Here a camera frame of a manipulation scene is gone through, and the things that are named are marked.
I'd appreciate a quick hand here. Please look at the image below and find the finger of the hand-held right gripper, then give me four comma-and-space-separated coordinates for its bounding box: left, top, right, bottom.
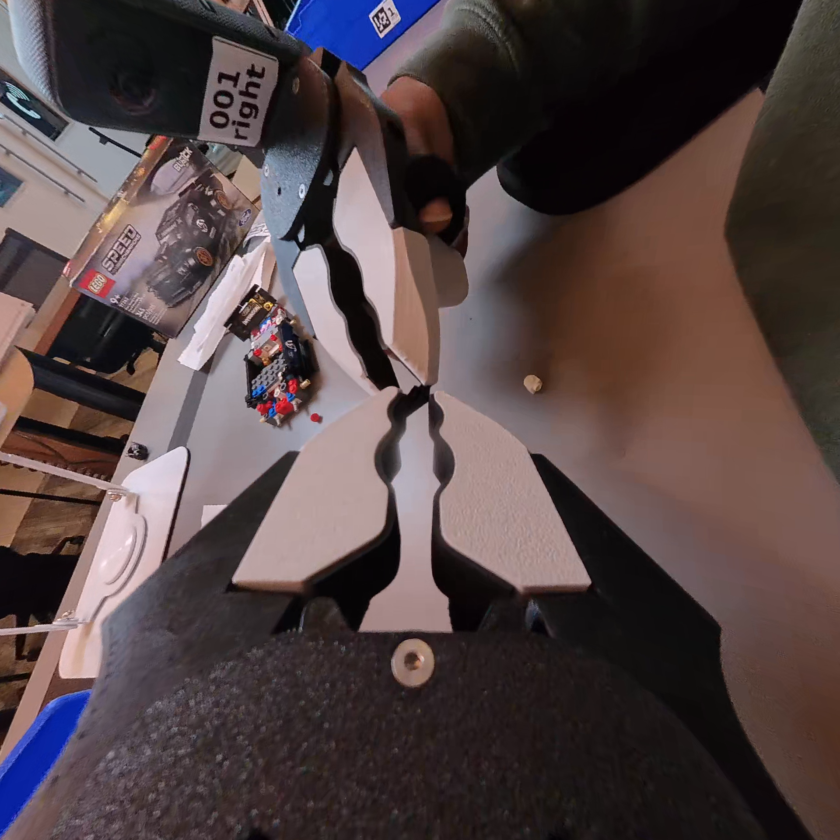
291, 243, 399, 395
333, 147, 441, 386

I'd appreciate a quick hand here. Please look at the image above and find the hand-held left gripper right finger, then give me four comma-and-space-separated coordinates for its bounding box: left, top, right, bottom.
427, 391, 593, 630

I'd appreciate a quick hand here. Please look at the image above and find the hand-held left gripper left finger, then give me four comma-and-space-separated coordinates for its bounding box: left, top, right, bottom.
231, 386, 403, 630

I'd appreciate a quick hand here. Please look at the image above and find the lego car model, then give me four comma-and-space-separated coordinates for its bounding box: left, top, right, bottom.
244, 305, 321, 431

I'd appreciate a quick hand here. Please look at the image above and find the blue plastic bin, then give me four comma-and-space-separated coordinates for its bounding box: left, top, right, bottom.
0, 689, 93, 791

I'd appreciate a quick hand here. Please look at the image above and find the person's right forearm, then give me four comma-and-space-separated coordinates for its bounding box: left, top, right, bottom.
387, 0, 809, 217

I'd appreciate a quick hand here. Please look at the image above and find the black stickered lego panel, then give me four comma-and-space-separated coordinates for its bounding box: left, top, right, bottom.
224, 285, 277, 343

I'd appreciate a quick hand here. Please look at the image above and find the lego set box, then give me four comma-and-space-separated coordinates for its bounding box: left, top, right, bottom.
63, 134, 261, 340

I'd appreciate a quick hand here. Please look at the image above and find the person's right hand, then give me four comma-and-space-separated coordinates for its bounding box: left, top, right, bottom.
379, 77, 471, 258

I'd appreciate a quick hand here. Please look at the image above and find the blue storage bin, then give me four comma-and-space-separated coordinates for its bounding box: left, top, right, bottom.
285, 0, 442, 70

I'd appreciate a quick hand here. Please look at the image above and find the white booklet stand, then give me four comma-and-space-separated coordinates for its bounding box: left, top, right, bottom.
0, 446, 192, 681

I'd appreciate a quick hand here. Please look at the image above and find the black office chair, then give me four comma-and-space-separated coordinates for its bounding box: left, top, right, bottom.
49, 294, 166, 376

